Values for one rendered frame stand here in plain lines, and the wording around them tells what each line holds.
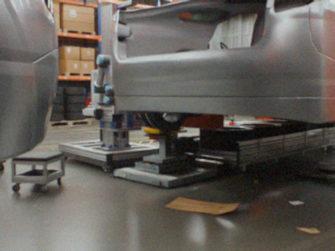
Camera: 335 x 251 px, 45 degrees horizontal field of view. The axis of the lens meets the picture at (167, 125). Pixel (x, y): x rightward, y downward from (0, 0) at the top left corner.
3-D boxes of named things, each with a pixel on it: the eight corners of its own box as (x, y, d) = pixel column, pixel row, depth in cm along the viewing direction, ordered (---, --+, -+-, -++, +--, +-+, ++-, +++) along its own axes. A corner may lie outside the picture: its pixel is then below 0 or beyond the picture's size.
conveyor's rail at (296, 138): (239, 162, 449) (240, 142, 447) (235, 161, 453) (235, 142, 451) (329, 142, 628) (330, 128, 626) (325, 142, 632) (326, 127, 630)
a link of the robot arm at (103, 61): (105, 95, 491) (112, 59, 455) (92, 95, 485) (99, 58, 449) (103, 89, 499) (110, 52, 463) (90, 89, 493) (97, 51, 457)
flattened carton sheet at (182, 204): (230, 216, 308) (230, 212, 307) (164, 207, 331) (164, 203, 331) (240, 206, 335) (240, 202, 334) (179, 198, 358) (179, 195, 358)
